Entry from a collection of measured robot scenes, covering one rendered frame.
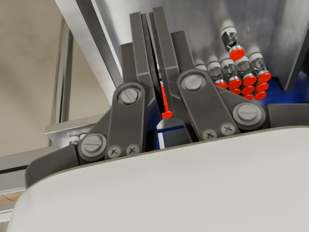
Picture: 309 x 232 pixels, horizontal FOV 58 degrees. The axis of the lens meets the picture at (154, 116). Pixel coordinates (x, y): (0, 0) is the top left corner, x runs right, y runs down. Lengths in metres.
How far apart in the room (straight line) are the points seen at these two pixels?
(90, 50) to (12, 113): 1.70
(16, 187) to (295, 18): 0.63
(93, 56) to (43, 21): 1.09
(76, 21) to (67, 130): 0.26
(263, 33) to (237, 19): 0.05
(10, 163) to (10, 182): 0.05
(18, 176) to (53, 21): 0.94
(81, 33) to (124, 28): 0.06
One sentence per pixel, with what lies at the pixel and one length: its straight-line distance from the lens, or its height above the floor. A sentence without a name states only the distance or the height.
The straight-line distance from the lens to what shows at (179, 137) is 0.59.
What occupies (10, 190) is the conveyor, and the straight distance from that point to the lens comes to 0.73.
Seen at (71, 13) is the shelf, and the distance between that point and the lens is 0.39.
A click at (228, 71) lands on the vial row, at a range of 0.45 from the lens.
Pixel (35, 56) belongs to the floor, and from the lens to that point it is 1.67.
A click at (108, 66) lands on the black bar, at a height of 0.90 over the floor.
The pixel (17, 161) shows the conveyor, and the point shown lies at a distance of 0.75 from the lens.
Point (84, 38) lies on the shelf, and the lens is 0.41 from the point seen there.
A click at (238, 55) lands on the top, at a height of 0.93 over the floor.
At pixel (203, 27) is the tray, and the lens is 0.41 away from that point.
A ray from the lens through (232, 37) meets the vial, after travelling 0.41.
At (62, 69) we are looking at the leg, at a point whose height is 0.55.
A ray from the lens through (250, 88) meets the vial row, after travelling 0.47.
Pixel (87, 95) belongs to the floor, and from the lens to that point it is 1.87.
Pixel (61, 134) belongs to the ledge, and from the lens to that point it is 0.60.
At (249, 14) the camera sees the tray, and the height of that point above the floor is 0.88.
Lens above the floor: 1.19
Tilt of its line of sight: 35 degrees down
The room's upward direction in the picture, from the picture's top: 171 degrees clockwise
